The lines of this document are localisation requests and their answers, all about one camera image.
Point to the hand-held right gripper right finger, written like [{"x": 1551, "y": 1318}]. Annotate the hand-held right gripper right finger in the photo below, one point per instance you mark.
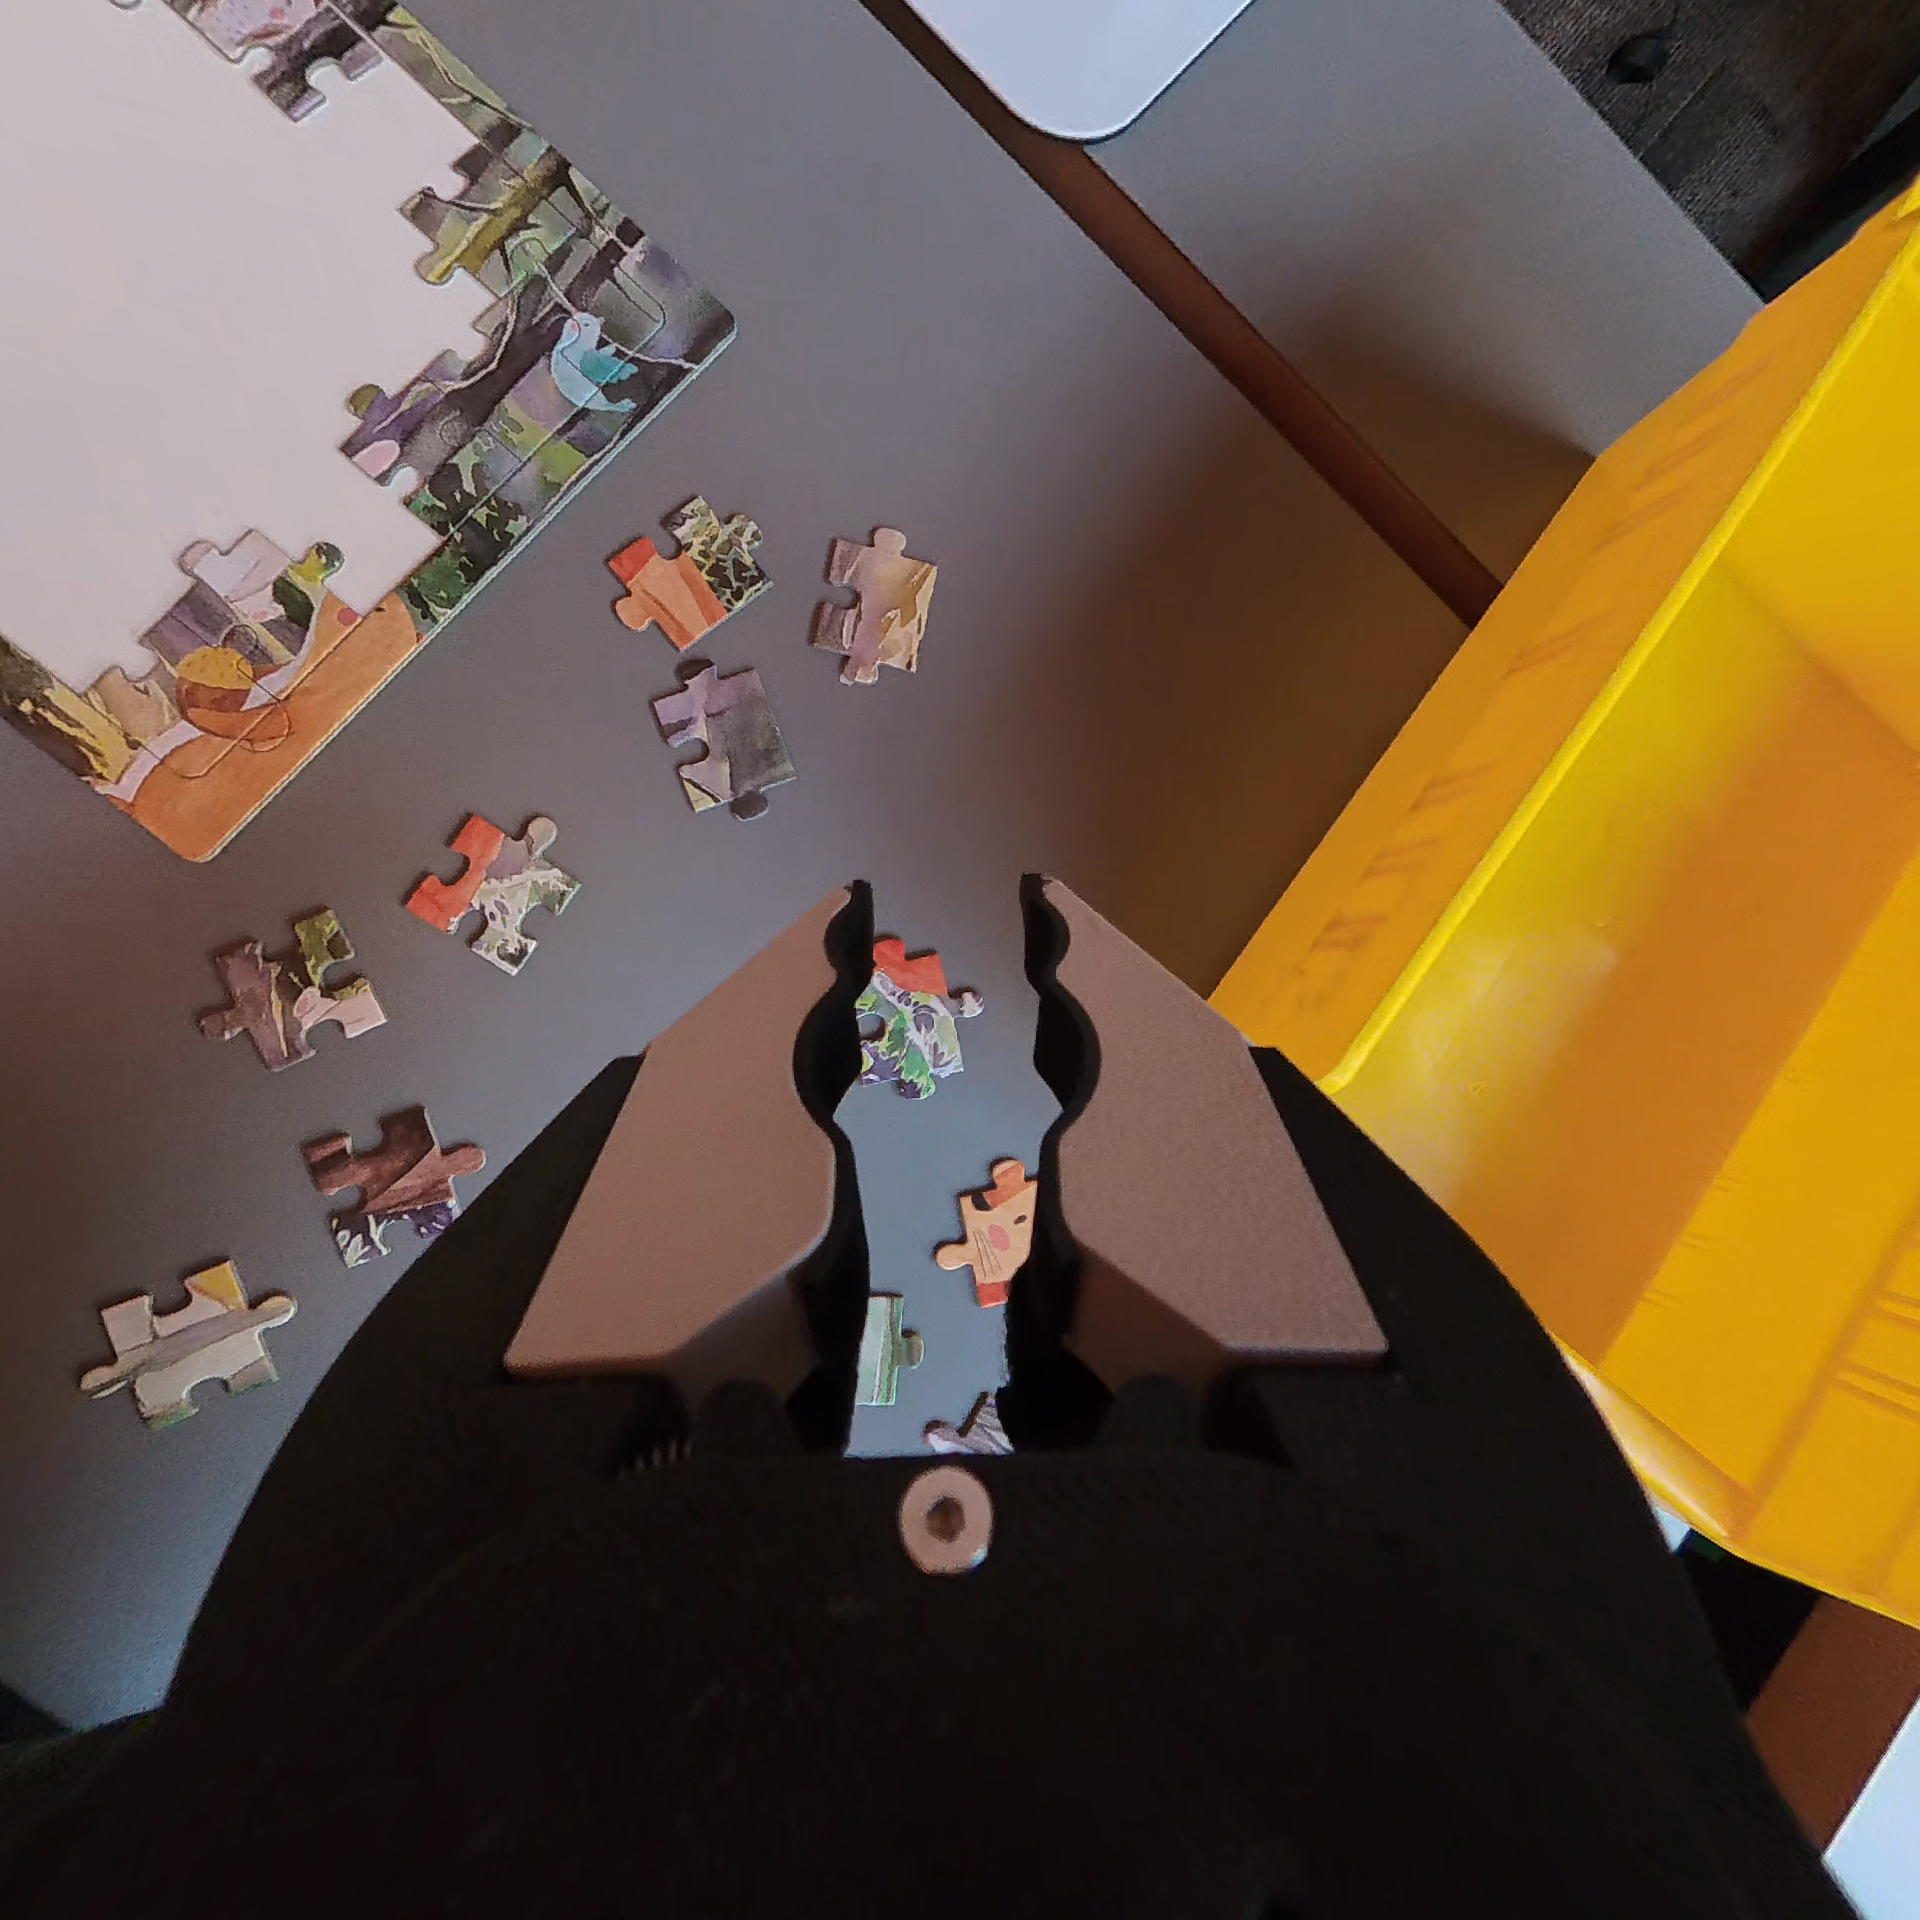
[{"x": 1199, "y": 1186}]

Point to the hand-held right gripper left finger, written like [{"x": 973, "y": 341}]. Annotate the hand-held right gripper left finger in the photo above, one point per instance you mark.
[{"x": 697, "y": 1186}]

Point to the partly assembled jigsaw puzzle board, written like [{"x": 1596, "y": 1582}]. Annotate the partly assembled jigsaw puzzle board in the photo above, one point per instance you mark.
[{"x": 195, "y": 377}]

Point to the yellow plastic bin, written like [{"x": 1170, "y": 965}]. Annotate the yellow plastic bin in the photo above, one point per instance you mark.
[{"x": 1650, "y": 900}]

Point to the white stand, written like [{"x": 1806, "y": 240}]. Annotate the white stand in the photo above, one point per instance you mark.
[{"x": 1080, "y": 60}]

